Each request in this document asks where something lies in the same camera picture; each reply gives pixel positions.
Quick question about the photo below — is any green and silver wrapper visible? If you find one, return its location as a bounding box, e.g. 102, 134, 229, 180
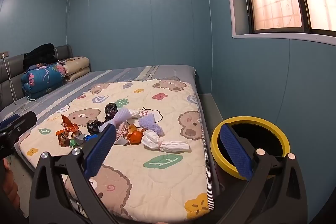
70, 130, 98, 148

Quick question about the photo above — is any pink cloth bundle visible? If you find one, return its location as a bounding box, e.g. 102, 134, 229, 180
114, 122, 129, 145

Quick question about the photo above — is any black patterned plastic bag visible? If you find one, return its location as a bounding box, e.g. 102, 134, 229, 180
104, 102, 118, 121

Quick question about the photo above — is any white foam net sleeve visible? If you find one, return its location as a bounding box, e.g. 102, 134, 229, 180
98, 107, 131, 132

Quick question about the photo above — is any white tissue bundle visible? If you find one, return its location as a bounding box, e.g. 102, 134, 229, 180
141, 130, 191, 153

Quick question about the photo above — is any white tissue wad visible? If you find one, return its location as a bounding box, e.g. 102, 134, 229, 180
129, 110, 141, 119

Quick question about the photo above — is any purple foam net sleeve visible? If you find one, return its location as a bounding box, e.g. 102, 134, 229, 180
138, 114, 164, 136

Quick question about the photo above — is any orange snack wrapper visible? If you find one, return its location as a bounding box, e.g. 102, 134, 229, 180
56, 115, 79, 147

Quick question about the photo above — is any yellow rimmed black trash bin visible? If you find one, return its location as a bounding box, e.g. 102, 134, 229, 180
210, 115, 291, 181

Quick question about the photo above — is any person's left hand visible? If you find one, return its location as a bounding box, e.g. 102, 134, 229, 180
1, 159, 20, 210

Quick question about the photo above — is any blue floral folded quilt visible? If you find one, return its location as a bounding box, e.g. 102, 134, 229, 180
21, 63, 66, 99

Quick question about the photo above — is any grey padded headboard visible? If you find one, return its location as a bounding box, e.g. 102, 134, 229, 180
1, 46, 72, 109

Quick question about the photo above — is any cream bear print quilt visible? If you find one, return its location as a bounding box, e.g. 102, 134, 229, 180
18, 79, 214, 223

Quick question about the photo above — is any black clothing pile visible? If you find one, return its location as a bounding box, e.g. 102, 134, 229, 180
23, 43, 58, 72

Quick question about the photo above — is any beige folded blanket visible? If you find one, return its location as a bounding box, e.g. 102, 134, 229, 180
62, 56, 90, 82

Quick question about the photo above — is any grey striped bed mattress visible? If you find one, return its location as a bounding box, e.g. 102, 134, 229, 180
1, 65, 221, 197

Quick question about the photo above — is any white charging cable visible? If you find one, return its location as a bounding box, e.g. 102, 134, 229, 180
2, 56, 37, 114

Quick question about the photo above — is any wall power socket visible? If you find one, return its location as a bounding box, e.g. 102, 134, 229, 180
0, 51, 9, 58

